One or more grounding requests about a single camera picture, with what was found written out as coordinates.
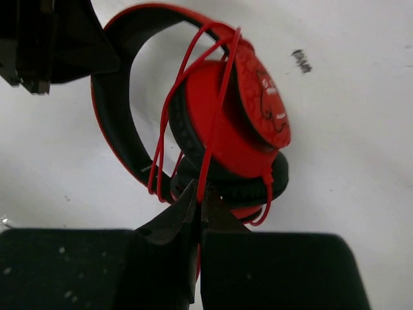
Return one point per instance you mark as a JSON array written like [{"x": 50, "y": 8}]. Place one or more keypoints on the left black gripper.
[{"x": 80, "y": 46}]

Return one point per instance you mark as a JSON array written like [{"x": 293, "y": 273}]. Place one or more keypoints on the red black headphones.
[{"x": 223, "y": 122}]

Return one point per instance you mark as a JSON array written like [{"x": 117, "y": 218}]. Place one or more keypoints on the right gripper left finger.
[{"x": 152, "y": 267}]

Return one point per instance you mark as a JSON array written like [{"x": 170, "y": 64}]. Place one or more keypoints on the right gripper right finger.
[{"x": 241, "y": 269}]

